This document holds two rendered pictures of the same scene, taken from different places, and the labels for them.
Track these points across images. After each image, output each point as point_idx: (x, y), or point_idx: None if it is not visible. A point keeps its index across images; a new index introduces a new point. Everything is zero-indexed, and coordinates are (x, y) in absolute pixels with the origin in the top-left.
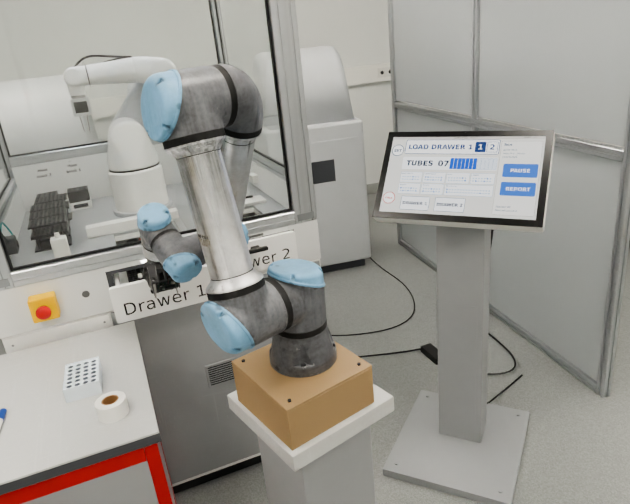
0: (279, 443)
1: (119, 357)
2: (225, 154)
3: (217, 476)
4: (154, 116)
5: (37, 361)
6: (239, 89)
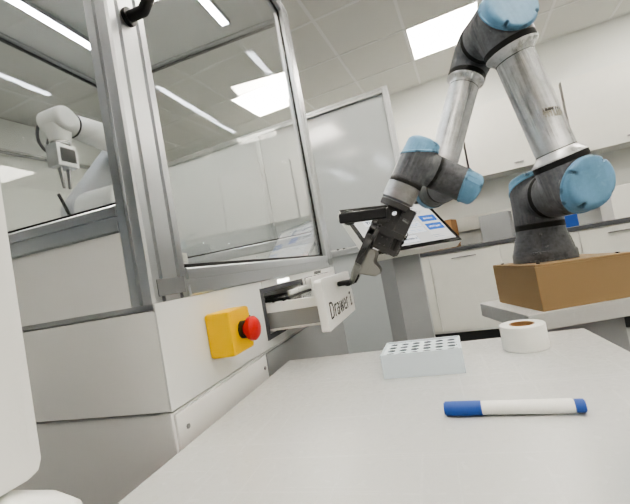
0: (628, 298)
1: (376, 358)
2: (471, 93)
3: None
4: (520, 6)
5: (288, 406)
6: None
